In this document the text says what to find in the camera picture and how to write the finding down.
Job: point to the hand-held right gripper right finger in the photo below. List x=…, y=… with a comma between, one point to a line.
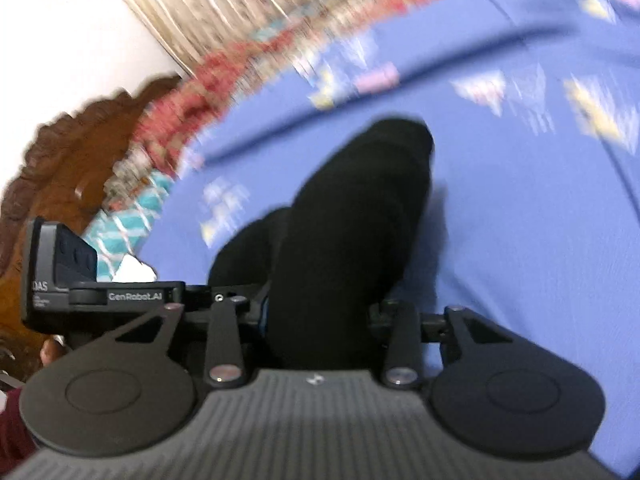
x=400, y=340

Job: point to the black pants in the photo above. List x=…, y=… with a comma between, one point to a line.
x=340, y=240

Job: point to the teal patterned cloth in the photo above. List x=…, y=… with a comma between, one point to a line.
x=125, y=225

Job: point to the red patterned quilt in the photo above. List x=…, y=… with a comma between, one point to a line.
x=210, y=80

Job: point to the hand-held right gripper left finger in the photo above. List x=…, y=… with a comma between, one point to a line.
x=225, y=335

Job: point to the beige floral curtain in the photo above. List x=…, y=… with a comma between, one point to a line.
x=225, y=0

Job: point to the carved wooden headboard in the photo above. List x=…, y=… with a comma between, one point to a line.
x=60, y=160

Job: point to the blue printed bedsheet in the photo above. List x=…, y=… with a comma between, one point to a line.
x=500, y=210

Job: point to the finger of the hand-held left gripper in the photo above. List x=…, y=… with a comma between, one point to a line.
x=210, y=290

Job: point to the person's left hand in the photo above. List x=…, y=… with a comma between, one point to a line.
x=52, y=352

